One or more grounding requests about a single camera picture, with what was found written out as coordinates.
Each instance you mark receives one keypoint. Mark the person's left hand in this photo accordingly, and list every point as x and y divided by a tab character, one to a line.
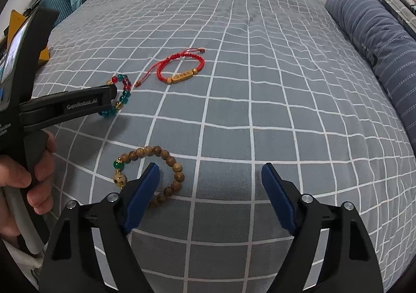
13	176

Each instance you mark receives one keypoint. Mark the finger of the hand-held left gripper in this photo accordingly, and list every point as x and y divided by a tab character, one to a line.
81	103
42	121

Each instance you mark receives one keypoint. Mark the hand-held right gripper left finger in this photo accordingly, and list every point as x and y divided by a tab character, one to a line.
143	192

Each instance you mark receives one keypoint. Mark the teal suitcase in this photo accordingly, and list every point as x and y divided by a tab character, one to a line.
60	4

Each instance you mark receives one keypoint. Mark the blue striped pillow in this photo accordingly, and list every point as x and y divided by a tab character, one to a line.
373	36

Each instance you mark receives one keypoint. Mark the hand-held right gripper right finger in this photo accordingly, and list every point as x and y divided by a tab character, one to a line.
279	195

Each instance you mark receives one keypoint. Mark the grey checked bed sheet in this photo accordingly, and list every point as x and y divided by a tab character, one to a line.
260	85

